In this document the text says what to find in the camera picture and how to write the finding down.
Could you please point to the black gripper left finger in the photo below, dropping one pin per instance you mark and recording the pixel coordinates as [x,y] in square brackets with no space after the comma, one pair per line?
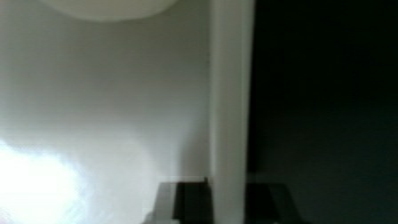
[183,203]

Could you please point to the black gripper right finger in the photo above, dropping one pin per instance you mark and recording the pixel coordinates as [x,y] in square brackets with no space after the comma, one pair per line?
[270,206]

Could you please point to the white square tabletop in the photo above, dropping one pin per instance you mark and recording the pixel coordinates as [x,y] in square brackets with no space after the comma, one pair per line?
[122,108]

